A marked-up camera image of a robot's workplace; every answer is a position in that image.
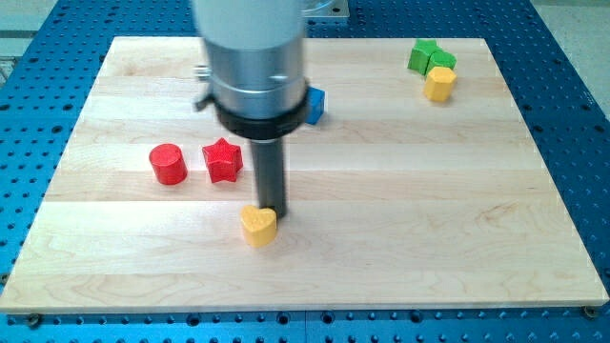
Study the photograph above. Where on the yellow hexagon block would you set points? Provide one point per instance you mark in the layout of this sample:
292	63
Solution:
439	84

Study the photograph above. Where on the red cylinder block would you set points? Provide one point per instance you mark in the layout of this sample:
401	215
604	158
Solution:
168	164

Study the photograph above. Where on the blue cube block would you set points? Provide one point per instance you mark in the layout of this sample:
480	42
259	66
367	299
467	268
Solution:
317	105

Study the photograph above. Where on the wooden board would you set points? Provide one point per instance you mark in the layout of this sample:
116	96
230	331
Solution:
394	201

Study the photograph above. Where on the yellow heart block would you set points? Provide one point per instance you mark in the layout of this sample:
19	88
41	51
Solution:
259	225

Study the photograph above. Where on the red star block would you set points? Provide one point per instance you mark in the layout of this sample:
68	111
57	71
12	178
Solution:
223	160

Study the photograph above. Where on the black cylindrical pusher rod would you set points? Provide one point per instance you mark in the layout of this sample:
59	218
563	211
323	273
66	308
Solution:
268	164

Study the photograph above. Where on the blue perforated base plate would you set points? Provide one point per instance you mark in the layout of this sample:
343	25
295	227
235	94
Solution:
548	63

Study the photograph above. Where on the green round block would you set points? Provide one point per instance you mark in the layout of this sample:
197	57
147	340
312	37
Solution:
441	58

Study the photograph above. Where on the green star block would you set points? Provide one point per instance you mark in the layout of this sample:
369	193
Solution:
421	53

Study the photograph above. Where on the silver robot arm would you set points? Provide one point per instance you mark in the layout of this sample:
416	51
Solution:
256	81

